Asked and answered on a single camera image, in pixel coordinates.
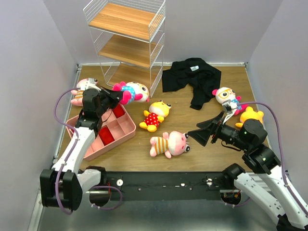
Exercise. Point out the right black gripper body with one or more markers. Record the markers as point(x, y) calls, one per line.
point(214, 130)

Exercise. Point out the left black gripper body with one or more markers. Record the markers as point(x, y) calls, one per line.
point(106, 100)

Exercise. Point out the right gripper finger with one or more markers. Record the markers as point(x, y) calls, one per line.
point(212, 124)
point(201, 135)

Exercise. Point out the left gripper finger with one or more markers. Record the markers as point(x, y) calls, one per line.
point(112, 93)
point(113, 103)

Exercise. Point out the white panda plush blue dress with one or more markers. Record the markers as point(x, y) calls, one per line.
point(132, 91)

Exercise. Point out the white panda plush yellow glasses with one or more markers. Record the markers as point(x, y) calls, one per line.
point(225, 94)

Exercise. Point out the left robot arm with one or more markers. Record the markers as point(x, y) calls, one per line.
point(62, 186)

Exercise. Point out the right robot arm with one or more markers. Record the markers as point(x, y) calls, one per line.
point(282, 203)

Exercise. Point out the red item in tray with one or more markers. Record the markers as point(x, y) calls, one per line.
point(118, 111)
point(106, 136)

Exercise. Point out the pink divided storage tray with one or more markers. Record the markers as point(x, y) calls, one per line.
point(122, 129)

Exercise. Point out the pink frog plush striped shirt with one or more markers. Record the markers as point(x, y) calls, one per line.
point(170, 144)

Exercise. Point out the pink striped plush left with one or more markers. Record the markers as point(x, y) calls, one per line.
point(78, 95)

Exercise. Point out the orange plush red dotted dress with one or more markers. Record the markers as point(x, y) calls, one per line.
point(249, 113)

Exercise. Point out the yellow plush red dotted dress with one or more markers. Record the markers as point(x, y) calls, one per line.
point(156, 114)

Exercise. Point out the black crumpled cloth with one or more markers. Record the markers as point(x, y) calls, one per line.
point(202, 77)

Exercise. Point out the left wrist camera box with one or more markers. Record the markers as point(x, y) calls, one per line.
point(90, 83)

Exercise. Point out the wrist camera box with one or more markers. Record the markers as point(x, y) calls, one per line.
point(230, 109)
point(90, 83)

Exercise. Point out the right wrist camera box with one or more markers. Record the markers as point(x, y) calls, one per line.
point(230, 109)

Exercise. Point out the white wire shelf rack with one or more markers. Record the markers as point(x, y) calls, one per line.
point(129, 39)

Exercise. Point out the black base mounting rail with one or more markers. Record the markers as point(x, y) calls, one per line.
point(167, 186)

